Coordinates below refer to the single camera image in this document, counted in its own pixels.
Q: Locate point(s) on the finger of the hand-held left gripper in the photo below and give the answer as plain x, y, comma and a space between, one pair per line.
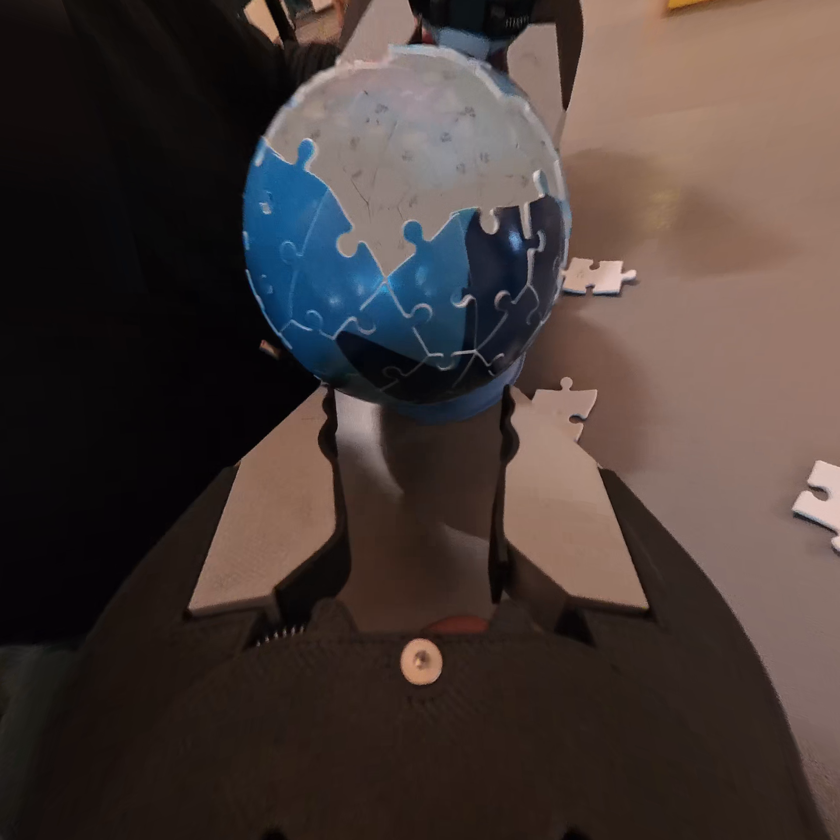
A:
538, 72
387, 26

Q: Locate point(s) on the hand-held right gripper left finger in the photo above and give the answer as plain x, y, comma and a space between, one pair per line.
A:
262, 525

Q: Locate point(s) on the white-backed puzzle piece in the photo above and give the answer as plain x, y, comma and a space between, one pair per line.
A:
564, 407
600, 275
820, 502

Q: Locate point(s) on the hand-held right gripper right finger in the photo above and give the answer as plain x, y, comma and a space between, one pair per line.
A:
571, 525

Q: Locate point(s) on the yellow storage box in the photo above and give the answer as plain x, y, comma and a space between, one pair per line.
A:
689, 5

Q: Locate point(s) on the blue puzzle ball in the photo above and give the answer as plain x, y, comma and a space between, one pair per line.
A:
394, 295

